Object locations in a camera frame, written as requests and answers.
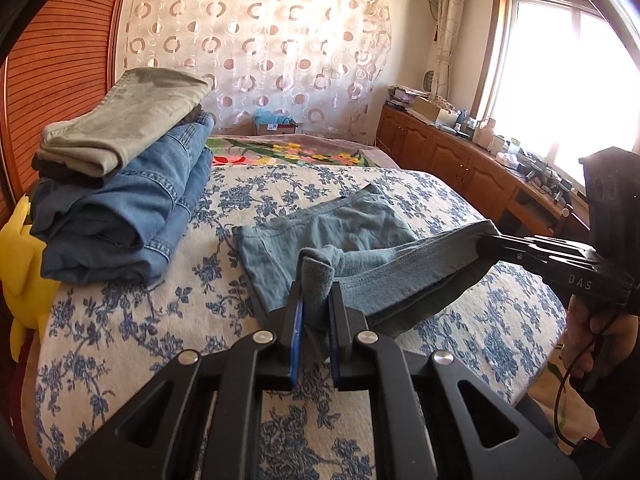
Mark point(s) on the colourful flower blanket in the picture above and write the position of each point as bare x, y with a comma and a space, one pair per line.
300, 152

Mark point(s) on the circle patterned sheer curtain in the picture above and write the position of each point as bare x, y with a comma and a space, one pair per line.
260, 45

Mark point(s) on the wooden cabinet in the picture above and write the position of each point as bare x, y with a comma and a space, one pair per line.
440, 155

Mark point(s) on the folded grey-green pants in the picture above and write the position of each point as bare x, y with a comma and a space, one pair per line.
130, 115

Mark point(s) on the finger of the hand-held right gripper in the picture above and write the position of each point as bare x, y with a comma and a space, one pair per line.
510, 256
525, 244

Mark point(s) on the beige window curtain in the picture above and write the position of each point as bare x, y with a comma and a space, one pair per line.
450, 35

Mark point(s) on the dark blue bottle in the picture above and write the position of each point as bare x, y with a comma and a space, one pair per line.
463, 121

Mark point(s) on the bed with blue floral sheet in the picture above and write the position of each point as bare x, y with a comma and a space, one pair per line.
150, 340

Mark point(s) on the black tools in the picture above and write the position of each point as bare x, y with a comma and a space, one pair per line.
545, 175

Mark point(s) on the person's right hand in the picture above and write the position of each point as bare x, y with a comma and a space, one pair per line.
580, 340

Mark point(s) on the window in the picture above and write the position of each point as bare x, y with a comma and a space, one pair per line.
560, 70

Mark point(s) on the cardboard box with blue bags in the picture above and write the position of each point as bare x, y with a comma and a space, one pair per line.
275, 122

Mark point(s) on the white tissue pack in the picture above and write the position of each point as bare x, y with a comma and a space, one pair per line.
507, 160

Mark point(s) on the folded blue jeans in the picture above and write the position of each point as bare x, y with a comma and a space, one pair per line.
170, 185

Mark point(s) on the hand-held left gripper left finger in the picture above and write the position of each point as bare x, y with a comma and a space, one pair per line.
296, 330

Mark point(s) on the folded dark blue pants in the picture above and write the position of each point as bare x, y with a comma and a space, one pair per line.
85, 240

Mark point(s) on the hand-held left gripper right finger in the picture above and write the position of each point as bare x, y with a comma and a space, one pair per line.
334, 340

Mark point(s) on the small round fan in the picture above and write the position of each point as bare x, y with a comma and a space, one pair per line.
429, 80

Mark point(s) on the wooden louvered wardrobe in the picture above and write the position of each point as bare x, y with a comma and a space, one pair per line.
60, 50

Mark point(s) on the floral floor mat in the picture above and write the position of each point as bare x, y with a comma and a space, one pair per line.
552, 375

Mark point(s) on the stack of papers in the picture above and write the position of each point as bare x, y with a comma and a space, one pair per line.
405, 96

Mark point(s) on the grey-blue denim shorts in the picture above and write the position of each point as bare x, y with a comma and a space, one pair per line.
350, 220

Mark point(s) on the yellow plush toy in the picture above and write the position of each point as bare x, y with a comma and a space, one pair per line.
20, 270

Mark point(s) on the open cardboard box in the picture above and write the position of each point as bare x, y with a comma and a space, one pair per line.
432, 110

